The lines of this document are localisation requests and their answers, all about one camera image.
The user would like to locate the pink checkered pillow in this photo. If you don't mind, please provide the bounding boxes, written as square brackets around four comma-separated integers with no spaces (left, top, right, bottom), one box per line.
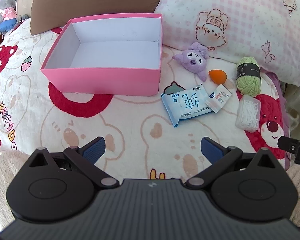
[156,0,300,86]

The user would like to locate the small white tissue pack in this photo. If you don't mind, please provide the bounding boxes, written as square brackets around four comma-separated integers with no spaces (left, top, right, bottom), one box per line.
[205,85,232,113]

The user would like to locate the green yarn ball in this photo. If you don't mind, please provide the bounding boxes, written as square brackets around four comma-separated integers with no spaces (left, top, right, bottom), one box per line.
[236,57,262,98]

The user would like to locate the purple plush toy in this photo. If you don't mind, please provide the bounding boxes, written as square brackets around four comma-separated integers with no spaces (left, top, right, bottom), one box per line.
[172,42,209,82]

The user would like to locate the pink cardboard box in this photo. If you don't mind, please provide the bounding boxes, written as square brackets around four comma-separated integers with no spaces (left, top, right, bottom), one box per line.
[41,13,163,96]

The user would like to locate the brown pillow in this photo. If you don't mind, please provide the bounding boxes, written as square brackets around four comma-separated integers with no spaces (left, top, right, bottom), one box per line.
[29,0,164,36]

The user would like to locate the blue wet wipes pack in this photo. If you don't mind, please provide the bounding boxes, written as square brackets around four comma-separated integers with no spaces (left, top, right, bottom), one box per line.
[161,84,212,127]

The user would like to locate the grey plush doll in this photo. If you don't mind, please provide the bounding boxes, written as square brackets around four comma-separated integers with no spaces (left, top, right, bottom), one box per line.
[0,0,21,35]

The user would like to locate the orange makeup sponge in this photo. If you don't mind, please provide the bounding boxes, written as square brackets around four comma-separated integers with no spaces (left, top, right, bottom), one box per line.
[209,69,227,85]

